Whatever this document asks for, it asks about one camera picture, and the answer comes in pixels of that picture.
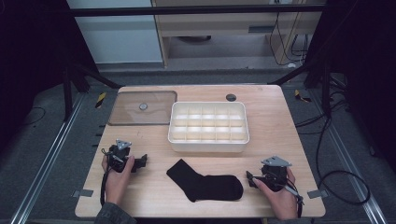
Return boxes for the thin black floor cable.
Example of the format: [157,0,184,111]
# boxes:
[18,106,47,127]

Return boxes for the black sock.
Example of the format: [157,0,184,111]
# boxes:
[165,158,244,203]

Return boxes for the metal floor rail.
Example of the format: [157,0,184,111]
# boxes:
[8,92,87,224]
[307,90,389,224]

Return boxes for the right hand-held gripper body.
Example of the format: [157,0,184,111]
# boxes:
[261,155,292,192]

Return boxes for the person's right hand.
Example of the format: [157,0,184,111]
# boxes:
[252,167,298,221]

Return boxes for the black hanging cables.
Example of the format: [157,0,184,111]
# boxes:
[269,12,310,67]

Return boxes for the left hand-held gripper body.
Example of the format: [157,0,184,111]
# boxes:
[106,138,133,174]

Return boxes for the dark curtain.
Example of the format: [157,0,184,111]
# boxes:
[311,0,396,175]
[0,0,101,150]

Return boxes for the yellow black striped tape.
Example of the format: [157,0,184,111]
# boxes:
[94,91,107,110]
[293,89,312,104]

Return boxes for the right hand-held gripper cable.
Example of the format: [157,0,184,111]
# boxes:
[281,182,305,218]

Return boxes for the black metal stand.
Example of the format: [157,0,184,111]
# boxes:
[275,59,332,118]
[62,60,123,122]

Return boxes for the white divided storage box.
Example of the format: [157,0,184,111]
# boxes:
[167,101,250,153]

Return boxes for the grey tape strip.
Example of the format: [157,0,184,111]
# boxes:
[306,189,330,200]
[72,189,94,199]

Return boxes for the black looped floor cable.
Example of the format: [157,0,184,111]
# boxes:
[316,115,372,206]

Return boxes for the person's left hand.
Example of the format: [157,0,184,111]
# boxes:
[102,154,135,206]

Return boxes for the black horizontal bar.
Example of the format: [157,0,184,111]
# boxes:
[66,4,328,18]

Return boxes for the white cabinet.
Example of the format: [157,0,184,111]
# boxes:
[66,0,164,64]

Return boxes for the transparent lid with knob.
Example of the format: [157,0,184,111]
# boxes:
[107,90,178,126]

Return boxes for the light wooden cabinet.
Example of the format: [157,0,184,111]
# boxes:
[151,0,326,68]

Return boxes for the left hand-held gripper cable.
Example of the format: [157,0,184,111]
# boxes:
[99,147,112,207]

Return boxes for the hand-held gripper cable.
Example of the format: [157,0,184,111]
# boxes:
[99,147,112,207]
[281,182,305,218]

